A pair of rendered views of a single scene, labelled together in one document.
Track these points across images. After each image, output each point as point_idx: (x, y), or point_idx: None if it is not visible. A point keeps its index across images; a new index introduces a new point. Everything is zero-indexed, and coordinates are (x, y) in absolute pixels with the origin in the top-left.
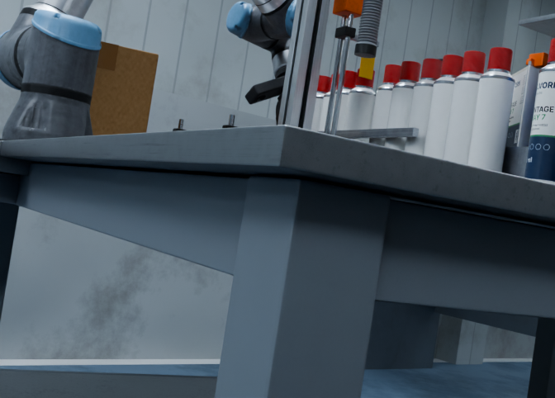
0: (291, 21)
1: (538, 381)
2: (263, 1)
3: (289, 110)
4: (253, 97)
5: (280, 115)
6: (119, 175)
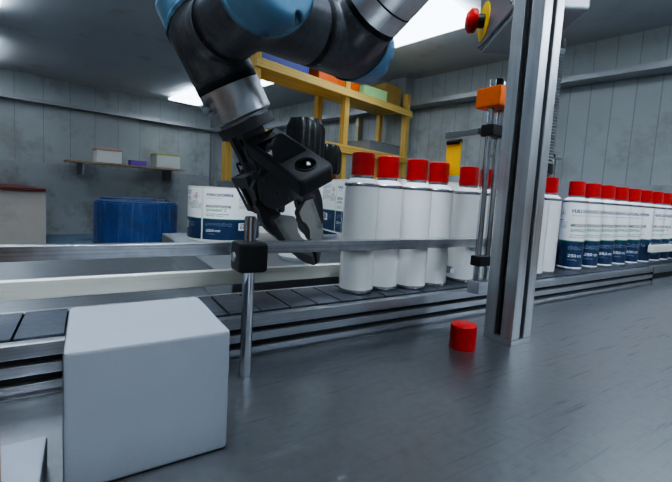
0: (388, 65)
1: None
2: (410, 17)
3: (537, 241)
4: (320, 186)
5: (523, 247)
6: None
